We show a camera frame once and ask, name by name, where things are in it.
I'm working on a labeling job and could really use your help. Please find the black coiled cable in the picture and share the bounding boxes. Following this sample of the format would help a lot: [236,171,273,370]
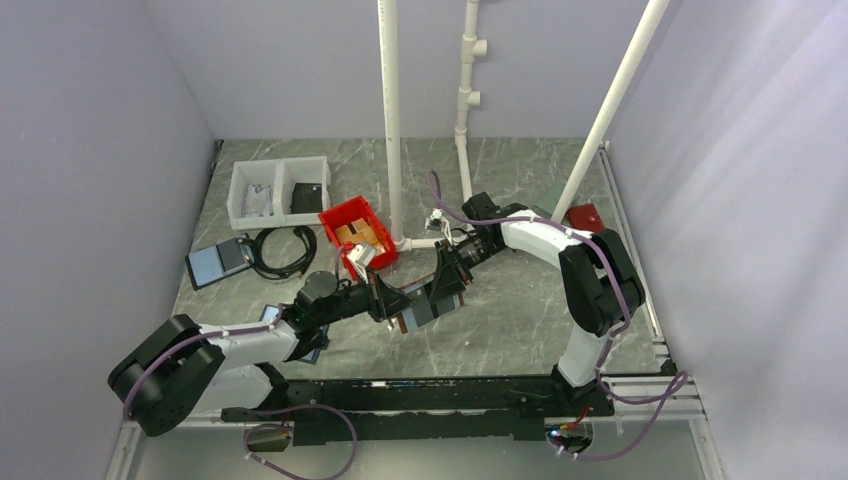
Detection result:
[251,225,318,281]

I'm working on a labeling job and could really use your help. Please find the patterned card in tray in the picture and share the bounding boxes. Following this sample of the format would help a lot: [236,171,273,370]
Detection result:
[241,184,273,218]

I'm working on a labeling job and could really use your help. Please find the red plastic bin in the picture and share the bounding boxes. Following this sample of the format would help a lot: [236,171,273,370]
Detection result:
[318,196,398,270]

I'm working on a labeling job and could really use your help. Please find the green card holder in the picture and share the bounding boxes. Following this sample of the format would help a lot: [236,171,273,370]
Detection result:
[533,183,565,218]

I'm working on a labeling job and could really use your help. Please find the white PVC pipe frame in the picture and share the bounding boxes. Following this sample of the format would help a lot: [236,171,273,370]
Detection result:
[377,0,669,252]

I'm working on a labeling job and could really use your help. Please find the brown items in bin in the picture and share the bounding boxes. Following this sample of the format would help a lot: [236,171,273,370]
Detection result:
[334,218,386,254]

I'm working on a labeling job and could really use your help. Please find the brown leather card holder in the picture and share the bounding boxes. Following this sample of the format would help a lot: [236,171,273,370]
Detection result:
[388,275,465,334]

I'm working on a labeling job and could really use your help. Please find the white divided tray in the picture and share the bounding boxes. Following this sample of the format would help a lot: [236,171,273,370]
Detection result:
[227,156,331,231]

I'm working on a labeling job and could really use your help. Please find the grey blue card holder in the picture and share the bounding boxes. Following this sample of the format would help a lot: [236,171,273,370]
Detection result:
[185,236,253,291]

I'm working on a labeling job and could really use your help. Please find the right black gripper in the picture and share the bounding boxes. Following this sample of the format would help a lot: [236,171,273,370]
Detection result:
[428,234,503,305]

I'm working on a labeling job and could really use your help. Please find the blue card holder open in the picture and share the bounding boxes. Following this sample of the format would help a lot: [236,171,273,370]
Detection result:
[260,304,330,365]

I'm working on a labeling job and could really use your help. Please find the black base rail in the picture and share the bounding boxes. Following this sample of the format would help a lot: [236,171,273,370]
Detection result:
[221,373,615,446]

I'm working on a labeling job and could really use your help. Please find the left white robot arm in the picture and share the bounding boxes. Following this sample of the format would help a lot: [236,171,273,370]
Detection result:
[107,271,412,437]

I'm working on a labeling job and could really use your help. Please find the red card holder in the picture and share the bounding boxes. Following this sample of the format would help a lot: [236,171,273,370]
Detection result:
[566,203,606,233]

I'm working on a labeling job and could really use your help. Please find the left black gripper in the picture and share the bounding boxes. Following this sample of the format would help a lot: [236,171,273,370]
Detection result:
[317,265,417,327]

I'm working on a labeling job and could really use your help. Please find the black card in tray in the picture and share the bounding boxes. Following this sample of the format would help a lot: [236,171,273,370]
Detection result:
[290,182,324,215]

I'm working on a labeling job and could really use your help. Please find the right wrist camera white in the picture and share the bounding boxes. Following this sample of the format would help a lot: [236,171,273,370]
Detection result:
[425,208,451,234]

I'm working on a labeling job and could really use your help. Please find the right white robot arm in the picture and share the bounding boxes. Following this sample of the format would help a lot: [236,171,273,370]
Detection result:
[429,192,646,415]

